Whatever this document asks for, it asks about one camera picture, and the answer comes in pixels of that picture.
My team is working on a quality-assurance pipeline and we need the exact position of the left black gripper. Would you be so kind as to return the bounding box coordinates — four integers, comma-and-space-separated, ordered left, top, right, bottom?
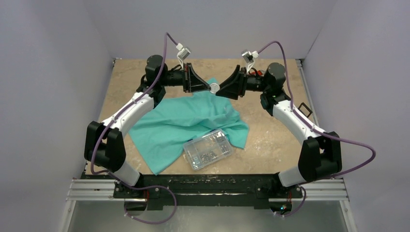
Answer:
159, 63, 211, 93

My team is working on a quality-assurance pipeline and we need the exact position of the teal t-shirt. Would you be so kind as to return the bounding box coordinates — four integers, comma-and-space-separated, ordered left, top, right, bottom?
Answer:
128, 91, 249, 175

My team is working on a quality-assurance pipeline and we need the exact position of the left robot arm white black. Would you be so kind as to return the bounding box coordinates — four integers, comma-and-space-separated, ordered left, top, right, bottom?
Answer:
84, 55, 212, 198

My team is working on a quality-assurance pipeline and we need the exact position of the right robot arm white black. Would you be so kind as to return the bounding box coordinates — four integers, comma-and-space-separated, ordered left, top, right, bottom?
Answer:
215, 62, 342, 197

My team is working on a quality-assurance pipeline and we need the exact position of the clear plastic screw box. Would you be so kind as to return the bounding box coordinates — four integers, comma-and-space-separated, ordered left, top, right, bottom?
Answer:
183, 129, 234, 171

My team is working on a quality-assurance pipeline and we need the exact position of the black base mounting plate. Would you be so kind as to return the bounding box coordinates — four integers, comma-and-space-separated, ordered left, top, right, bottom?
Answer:
114, 174, 303, 213

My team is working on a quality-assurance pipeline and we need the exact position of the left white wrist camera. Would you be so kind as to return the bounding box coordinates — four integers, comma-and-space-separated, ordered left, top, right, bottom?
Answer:
176, 43, 191, 68

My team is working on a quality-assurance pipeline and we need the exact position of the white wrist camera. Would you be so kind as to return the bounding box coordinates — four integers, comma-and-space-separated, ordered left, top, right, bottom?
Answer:
176, 43, 191, 68
241, 50, 259, 72

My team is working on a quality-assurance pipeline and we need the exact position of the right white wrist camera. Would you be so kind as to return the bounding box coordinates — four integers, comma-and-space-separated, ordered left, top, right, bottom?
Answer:
241, 50, 259, 72

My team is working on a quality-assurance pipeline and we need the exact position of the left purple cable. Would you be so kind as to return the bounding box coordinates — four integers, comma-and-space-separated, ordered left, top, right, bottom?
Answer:
90, 32, 180, 225

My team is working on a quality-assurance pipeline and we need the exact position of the small black wire stand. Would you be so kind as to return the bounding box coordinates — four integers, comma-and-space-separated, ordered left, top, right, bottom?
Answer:
298, 102, 313, 118

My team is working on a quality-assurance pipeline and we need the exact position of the aluminium frame rail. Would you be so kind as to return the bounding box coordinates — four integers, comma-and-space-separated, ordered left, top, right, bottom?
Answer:
66, 179, 349, 201

